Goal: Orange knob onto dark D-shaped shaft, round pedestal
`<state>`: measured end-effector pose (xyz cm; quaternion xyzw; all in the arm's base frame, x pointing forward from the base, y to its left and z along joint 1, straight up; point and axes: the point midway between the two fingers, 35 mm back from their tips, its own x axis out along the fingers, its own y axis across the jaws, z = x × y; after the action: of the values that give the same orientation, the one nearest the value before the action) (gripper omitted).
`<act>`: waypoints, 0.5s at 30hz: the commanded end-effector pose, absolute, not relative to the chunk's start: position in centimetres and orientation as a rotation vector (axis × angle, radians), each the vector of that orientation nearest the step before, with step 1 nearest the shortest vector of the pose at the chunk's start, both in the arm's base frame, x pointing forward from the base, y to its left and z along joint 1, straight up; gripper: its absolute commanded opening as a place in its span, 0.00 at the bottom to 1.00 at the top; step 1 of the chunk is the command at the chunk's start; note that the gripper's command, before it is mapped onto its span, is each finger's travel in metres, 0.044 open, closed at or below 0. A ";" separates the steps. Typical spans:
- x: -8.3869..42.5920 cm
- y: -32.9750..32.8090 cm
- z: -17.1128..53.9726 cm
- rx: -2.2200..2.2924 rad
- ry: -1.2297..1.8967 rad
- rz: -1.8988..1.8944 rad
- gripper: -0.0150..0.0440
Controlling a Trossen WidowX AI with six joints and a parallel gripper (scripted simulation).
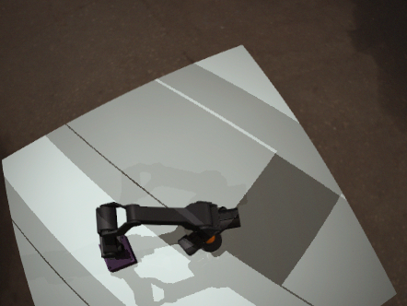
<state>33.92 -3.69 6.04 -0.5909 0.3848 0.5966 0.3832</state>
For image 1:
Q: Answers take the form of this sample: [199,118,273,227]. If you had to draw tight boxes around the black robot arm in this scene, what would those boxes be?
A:
[96,201,241,260]

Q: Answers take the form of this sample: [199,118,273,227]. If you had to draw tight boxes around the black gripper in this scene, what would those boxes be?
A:
[178,206,227,255]

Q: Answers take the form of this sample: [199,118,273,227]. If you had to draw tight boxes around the orange knob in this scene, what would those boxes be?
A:
[205,236,215,243]

